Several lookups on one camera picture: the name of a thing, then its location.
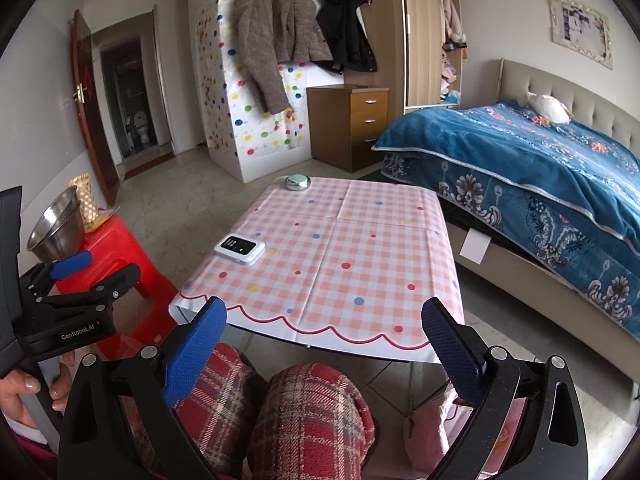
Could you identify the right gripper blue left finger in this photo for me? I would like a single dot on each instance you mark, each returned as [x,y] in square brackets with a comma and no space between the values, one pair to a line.
[188,347]

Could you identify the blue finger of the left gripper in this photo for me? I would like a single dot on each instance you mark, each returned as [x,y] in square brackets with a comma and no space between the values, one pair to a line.
[63,269]

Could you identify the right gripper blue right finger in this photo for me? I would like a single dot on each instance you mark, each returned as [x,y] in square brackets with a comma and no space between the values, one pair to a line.
[456,350]

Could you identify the left hand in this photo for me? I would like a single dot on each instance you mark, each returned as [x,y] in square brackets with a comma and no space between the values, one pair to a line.
[19,383]

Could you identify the steel bowl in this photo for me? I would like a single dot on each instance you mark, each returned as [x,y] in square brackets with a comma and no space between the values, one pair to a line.
[59,232]

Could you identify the gold woven basket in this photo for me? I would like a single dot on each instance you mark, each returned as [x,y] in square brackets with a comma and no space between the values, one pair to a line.
[88,208]

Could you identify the red plastic stool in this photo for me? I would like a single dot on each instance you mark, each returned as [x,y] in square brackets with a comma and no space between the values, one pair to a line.
[119,264]

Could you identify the white mobile wifi router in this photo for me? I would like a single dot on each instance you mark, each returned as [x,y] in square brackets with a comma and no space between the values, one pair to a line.
[240,249]

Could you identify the white paper tag on bed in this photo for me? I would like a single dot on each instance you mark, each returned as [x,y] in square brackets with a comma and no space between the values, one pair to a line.
[474,246]

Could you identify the red plaid trouser legs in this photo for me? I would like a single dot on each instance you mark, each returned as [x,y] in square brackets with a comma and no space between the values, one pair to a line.
[308,421]

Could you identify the pink checkered tablecloth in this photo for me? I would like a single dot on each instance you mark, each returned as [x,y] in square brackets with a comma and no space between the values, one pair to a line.
[347,266]

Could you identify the white toilet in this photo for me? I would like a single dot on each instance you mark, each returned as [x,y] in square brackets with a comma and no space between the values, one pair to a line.
[141,128]

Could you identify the green round tin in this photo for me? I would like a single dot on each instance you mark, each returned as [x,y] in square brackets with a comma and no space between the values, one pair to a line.
[297,182]

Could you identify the brown wooden door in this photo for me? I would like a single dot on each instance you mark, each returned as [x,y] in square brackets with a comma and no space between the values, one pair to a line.
[88,110]

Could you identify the blue floral bed blanket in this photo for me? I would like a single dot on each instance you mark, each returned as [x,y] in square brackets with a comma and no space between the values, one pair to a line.
[538,184]

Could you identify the white polka dot cabinet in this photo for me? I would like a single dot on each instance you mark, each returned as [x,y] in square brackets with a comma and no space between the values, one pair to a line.
[241,137]

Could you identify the wooden drawer cabinet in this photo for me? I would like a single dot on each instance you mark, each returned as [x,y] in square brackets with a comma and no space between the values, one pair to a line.
[345,122]

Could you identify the white pillow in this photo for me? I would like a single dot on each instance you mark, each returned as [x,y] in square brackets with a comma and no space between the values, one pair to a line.
[549,107]

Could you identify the brown quilted jacket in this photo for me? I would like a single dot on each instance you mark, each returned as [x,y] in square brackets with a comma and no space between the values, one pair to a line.
[270,33]

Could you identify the black jacket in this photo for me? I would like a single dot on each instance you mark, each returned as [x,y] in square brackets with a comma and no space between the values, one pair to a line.
[345,37]

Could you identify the tall wooden wardrobe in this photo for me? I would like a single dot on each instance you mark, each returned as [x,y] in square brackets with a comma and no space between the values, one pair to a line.
[406,39]

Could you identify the framed wall picture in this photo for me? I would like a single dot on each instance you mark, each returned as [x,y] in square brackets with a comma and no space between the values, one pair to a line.
[581,29]

